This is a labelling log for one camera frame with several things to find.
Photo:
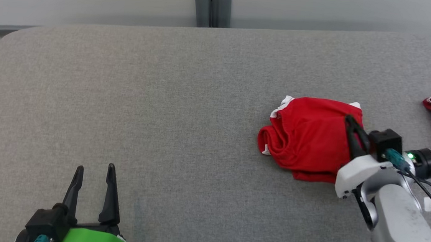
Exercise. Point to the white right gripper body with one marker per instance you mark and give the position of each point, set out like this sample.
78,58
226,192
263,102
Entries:
357,172

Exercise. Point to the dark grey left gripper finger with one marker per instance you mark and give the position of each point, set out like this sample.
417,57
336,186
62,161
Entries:
74,194
110,205

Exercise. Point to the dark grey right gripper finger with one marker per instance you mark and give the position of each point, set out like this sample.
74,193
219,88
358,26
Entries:
352,147
363,144

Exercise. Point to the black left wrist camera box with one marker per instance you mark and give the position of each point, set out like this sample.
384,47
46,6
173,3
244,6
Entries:
48,221

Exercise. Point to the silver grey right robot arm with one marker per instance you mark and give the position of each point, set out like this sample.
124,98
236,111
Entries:
403,228

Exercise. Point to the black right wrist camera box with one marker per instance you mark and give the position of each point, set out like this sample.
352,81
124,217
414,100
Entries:
385,144

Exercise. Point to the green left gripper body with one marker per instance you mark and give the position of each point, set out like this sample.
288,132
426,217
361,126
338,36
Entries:
94,240

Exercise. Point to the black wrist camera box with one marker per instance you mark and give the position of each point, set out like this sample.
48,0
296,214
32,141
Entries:
385,144
48,221

